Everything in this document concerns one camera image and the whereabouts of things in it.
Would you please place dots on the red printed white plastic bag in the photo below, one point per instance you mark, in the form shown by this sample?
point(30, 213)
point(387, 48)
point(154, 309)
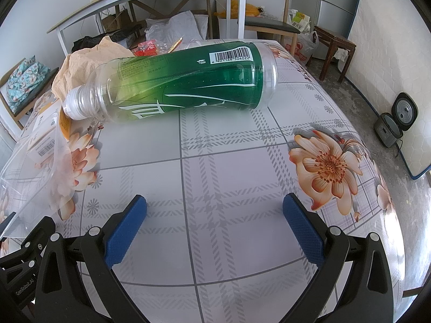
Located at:
point(303, 48)

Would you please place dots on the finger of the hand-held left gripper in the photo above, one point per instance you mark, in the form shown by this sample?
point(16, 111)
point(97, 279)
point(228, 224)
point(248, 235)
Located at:
point(33, 242)

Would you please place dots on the yellow plastic bag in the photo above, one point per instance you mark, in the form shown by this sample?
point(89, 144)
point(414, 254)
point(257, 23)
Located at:
point(249, 10)

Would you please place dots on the floral plaid tablecloth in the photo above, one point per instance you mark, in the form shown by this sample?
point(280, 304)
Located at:
point(219, 161)

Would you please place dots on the grey rice cooker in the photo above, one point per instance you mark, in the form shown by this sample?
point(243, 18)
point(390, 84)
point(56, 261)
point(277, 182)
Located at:
point(387, 128)

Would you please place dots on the dark wooden stool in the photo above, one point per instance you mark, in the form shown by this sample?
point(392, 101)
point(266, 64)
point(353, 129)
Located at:
point(333, 35)

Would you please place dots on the small cardboard box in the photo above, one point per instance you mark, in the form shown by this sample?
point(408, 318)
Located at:
point(114, 22)

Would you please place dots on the wooden armchair with black seat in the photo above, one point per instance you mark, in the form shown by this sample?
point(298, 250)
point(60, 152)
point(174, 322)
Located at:
point(269, 25)

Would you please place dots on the floral cushion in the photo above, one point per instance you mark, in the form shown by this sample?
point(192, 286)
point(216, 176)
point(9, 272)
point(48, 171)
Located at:
point(23, 77)

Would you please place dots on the yellow and white box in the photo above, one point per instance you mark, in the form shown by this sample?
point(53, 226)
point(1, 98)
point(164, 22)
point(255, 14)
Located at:
point(43, 128)

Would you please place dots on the white refrigerator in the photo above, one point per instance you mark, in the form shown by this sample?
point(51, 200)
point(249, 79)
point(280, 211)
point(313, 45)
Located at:
point(336, 0)

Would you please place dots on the clear plastic bag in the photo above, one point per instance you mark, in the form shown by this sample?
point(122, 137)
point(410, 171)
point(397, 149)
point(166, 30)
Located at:
point(40, 181)

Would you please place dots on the green plastic bottle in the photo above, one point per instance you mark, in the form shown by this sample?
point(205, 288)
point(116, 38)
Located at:
point(202, 84)

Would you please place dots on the white mattress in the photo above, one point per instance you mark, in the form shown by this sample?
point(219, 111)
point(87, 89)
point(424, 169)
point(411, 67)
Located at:
point(387, 57)

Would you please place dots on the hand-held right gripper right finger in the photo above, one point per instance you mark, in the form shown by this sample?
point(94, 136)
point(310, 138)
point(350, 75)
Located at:
point(303, 232)

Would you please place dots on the red wrapper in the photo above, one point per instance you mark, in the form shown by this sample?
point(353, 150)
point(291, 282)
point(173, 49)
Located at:
point(146, 48)

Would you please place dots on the white cabinet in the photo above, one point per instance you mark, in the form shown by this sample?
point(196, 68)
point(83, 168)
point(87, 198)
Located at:
point(229, 27)

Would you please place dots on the brown paper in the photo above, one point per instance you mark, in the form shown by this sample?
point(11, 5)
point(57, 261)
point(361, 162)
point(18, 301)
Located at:
point(87, 60)

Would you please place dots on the pencil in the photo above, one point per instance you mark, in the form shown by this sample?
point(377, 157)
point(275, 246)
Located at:
point(175, 44)

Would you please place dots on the green and white snack bag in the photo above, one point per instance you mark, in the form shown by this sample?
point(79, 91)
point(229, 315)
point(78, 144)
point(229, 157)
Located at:
point(299, 20)

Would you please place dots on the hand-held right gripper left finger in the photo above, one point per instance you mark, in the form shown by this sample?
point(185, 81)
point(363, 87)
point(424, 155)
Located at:
point(126, 232)

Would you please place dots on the black plastic bag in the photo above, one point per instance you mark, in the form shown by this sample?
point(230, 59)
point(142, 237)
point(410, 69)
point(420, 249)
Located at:
point(84, 43)
point(128, 32)

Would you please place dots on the light wooden chair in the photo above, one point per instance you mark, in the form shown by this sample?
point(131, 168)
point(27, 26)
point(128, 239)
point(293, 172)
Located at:
point(18, 116)

